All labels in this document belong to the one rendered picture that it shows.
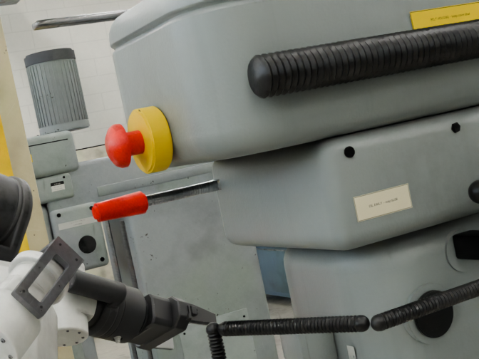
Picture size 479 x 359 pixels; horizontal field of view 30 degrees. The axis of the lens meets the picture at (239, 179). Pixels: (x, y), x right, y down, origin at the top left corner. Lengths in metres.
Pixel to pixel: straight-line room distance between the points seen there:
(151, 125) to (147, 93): 0.05
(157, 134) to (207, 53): 0.10
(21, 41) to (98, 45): 0.88
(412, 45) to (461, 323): 0.28
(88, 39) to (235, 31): 9.69
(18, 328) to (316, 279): 0.29
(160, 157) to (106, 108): 9.56
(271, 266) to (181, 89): 8.12
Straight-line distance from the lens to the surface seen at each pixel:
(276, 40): 0.74
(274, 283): 8.90
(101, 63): 10.41
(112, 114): 10.37
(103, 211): 0.90
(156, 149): 0.79
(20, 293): 0.85
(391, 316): 0.73
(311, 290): 0.91
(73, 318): 1.31
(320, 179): 0.78
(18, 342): 0.85
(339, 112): 0.76
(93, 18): 0.92
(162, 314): 1.42
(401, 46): 0.77
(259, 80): 0.70
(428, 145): 0.83
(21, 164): 2.55
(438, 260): 0.86
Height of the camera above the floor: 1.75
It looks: 3 degrees down
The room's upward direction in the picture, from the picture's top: 12 degrees counter-clockwise
